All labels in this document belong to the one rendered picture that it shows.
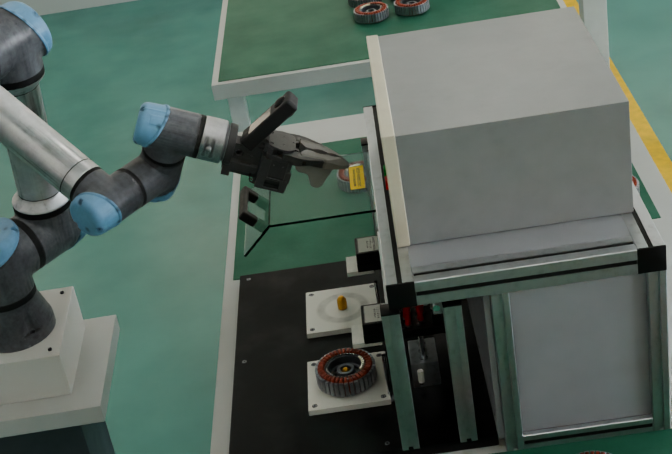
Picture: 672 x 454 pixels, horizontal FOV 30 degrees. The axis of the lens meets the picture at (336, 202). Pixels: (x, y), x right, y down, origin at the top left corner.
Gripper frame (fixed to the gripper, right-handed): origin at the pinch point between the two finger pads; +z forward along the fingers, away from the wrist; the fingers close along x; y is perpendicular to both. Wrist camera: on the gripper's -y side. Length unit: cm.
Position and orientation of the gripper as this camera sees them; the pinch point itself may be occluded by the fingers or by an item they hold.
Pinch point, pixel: (343, 160)
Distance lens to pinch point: 214.7
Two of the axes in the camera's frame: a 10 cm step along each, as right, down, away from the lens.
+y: -2.8, 8.5, 4.5
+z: 9.6, 2.3, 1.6
